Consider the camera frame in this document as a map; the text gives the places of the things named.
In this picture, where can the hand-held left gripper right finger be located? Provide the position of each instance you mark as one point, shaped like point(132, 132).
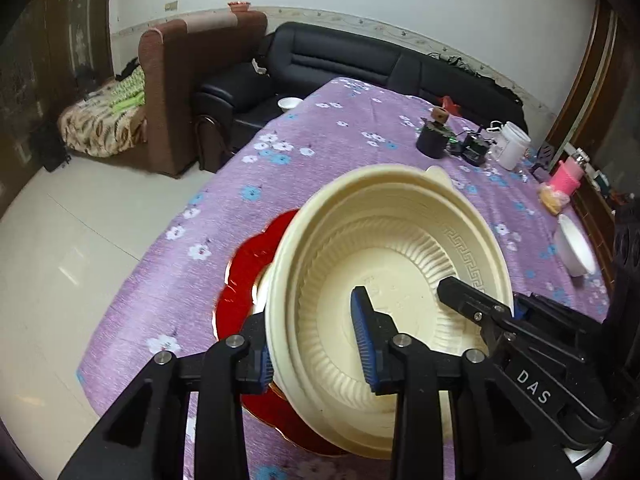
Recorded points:
point(364, 340)

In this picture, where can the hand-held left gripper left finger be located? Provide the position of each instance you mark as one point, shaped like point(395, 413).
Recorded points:
point(260, 365)

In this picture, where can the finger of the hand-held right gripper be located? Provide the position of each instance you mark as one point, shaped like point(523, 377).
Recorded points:
point(550, 317)
point(470, 305)

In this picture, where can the large white bowl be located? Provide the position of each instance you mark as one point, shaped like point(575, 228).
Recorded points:
point(264, 287)

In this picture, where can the cream ribbed plastic bowl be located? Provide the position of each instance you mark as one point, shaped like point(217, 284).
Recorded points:
point(400, 260)

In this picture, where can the red plate with gold print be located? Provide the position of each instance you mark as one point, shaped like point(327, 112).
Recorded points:
point(245, 280)

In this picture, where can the small white bowl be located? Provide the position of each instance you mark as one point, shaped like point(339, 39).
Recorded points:
point(575, 247)

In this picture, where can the pink cup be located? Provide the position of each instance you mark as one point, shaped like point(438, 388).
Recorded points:
point(562, 185)

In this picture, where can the black and green gadget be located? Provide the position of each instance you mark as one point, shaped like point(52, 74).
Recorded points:
point(472, 149)

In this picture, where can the white power strip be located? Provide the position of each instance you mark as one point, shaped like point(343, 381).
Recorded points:
point(584, 157)

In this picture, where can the white plastic jar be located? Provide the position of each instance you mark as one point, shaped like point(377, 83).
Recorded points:
point(512, 145)

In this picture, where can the black cup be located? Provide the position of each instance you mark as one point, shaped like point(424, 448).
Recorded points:
point(431, 137)

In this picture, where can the purple floral tablecloth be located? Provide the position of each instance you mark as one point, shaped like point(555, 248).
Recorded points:
point(325, 150)

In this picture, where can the small red ornament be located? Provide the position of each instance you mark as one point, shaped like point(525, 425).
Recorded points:
point(450, 105)

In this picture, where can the wooden door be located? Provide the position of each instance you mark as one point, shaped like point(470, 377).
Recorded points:
point(600, 85)

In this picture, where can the tiny white bowl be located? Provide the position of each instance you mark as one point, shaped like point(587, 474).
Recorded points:
point(290, 104)

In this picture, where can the black leather sofa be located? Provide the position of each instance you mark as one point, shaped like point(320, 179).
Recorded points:
point(325, 60)

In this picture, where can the floral blanket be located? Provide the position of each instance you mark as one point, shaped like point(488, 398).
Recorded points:
point(95, 125)

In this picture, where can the brown sofa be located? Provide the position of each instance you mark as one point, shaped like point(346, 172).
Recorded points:
point(185, 75)

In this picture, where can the green cloth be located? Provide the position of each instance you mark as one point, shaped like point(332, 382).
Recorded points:
point(127, 90)

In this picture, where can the dark wooden cabinet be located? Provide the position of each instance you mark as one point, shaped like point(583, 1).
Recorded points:
point(50, 60)

